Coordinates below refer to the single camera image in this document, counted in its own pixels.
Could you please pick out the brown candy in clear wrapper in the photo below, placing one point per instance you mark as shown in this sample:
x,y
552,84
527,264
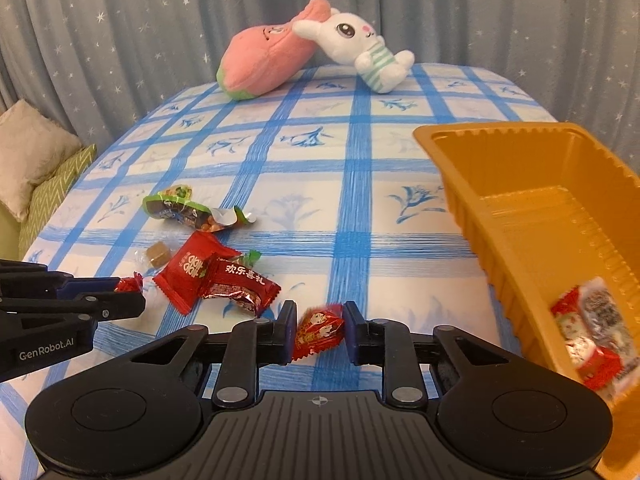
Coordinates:
x,y
159,254

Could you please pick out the white bunny plush toy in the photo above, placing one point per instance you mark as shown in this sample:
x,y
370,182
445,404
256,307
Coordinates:
x,y
360,42

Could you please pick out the beige pillow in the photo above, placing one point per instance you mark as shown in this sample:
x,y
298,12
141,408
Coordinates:
x,y
30,155

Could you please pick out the green-tipped wrapped candy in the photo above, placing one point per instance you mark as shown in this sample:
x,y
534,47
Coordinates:
x,y
252,256

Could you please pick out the green nut snack packet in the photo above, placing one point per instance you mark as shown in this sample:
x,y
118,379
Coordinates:
x,y
182,207

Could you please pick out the green sofa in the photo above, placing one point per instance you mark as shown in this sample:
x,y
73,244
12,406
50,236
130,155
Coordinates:
x,y
7,232

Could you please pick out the red and white candy packet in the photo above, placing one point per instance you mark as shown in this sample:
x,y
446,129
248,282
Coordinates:
x,y
567,317

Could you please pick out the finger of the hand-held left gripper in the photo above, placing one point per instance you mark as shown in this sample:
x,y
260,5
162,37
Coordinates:
x,y
90,287
120,306

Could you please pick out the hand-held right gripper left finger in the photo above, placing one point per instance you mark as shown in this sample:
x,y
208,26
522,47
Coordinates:
x,y
286,332

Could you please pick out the grey-blue star curtain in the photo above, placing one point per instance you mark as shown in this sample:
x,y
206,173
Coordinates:
x,y
150,35

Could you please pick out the red figure-print candy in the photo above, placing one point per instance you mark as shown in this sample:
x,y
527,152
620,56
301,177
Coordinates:
x,y
317,332

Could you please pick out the small red candy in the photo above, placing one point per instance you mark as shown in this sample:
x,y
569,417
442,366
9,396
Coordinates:
x,y
129,285

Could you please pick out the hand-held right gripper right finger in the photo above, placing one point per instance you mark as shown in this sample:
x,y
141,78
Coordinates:
x,y
352,335

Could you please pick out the red foil candy packet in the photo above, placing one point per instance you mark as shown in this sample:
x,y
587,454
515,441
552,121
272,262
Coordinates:
x,y
240,287

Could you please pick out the green zigzag pillow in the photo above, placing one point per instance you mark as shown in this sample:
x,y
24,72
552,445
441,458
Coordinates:
x,y
55,195

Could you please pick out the orange plastic tray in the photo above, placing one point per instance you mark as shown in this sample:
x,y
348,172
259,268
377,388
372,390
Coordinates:
x,y
525,220

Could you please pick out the large red snack packet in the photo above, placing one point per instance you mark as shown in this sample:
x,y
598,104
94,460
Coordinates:
x,y
187,270

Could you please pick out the blue checked tablecloth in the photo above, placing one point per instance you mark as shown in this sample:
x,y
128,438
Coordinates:
x,y
350,185

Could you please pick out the pink plush toy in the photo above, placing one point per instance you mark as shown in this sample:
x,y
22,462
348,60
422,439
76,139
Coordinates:
x,y
265,57

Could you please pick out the candies inside tray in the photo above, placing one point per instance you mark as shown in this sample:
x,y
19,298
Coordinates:
x,y
605,315

